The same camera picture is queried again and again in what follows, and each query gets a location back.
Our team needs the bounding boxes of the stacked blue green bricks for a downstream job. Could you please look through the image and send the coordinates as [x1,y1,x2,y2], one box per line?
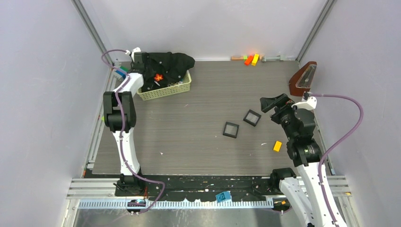
[114,66,128,81]

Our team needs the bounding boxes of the orange block at wall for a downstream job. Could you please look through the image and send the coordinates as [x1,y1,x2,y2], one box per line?
[244,55,253,66]

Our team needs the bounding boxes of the black square box far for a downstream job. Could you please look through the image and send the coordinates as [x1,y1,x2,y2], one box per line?
[243,109,262,127]

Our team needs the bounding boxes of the pale green plastic basket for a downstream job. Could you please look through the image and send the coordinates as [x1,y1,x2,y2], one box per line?
[136,70,192,101]

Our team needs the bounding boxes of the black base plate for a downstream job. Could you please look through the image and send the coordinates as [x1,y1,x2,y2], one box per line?
[114,175,283,202]

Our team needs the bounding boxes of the orange maple leaf brooch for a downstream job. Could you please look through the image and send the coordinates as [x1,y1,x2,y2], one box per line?
[154,74,164,82]

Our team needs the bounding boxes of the blue toy brick front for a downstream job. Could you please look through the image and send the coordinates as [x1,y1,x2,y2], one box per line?
[215,191,232,203]

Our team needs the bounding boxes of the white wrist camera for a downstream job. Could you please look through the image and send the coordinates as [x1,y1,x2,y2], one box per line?
[125,47,141,62]
[292,92,317,111]

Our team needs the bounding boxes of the yellow block at wall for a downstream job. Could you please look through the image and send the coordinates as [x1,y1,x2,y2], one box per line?
[251,54,260,66]

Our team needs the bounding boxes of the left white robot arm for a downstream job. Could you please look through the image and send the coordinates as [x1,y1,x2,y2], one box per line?
[103,48,146,196]

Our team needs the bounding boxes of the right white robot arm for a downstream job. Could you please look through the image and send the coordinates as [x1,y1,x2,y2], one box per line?
[260,94,347,227]

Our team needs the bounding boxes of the tan wooden block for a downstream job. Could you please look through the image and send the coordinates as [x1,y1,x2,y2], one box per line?
[231,56,244,61]

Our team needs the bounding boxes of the yellow block on table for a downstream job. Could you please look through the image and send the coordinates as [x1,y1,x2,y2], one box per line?
[272,141,282,152]

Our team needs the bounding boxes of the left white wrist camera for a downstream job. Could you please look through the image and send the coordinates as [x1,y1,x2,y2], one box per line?
[125,47,141,62]

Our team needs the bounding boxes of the black square box near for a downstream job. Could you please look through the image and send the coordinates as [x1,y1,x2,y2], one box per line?
[222,122,239,139]

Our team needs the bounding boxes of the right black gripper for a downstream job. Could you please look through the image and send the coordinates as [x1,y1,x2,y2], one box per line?
[260,93,297,140]

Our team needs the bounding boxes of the black square box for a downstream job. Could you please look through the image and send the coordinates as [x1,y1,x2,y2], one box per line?
[222,122,239,139]
[243,109,262,127]

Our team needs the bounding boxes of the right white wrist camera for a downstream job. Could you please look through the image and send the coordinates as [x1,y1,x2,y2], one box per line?
[292,92,317,111]

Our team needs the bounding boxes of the black button shirt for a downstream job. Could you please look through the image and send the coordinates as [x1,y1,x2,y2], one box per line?
[141,52,195,92]

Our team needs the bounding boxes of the brown wooden metronome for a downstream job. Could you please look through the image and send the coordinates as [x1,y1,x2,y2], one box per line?
[288,61,317,96]

